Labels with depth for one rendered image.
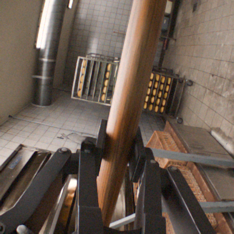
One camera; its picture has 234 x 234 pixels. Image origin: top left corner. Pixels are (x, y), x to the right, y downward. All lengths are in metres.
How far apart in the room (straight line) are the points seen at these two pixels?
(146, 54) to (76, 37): 5.15
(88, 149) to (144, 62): 0.09
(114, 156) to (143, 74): 0.08
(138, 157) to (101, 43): 5.06
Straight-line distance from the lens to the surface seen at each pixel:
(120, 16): 5.26
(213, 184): 1.23
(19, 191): 1.63
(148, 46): 0.17
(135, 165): 0.17
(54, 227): 1.21
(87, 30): 5.27
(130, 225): 1.50
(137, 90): 0.17
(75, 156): 0.16
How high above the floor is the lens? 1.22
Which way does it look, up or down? 4 degrees down
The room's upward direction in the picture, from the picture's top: 79 degrees counter-clockwise
